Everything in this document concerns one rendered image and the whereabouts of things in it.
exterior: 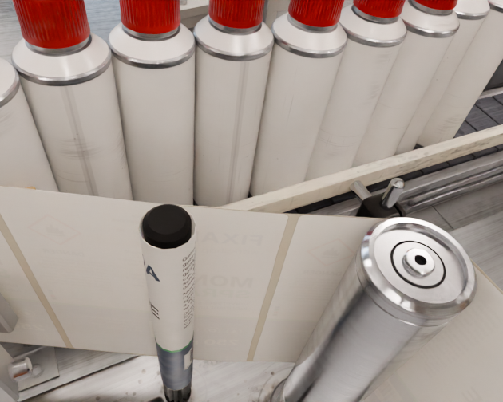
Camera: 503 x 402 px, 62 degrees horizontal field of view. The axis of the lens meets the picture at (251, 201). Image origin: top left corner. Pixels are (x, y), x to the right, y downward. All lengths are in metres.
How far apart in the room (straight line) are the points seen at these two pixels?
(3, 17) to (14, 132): 0.54
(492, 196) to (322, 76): 0.34
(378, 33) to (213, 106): 0.12
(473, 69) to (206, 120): 0.26
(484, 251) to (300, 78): 0.24
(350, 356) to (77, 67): 0.19
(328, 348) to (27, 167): 0.19
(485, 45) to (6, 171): 0.39
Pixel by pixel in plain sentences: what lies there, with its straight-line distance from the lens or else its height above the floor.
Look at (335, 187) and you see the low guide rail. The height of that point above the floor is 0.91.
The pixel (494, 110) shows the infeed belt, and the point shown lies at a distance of 0.63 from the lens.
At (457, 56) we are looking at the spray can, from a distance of 0.42.
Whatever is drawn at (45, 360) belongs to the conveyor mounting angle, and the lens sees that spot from 0.38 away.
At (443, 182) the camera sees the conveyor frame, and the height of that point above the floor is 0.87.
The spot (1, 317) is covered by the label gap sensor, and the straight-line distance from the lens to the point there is 0.23.
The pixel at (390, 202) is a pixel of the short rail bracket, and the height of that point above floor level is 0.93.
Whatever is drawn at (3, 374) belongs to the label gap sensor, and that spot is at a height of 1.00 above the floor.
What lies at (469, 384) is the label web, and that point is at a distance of 0.20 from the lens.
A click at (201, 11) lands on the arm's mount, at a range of 0.64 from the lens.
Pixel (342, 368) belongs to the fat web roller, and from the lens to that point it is 0.19.
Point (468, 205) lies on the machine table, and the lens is 0.55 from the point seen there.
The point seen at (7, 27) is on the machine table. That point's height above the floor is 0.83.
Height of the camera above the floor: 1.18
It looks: 49 degrees down
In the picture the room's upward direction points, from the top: 10 degrees clockwise
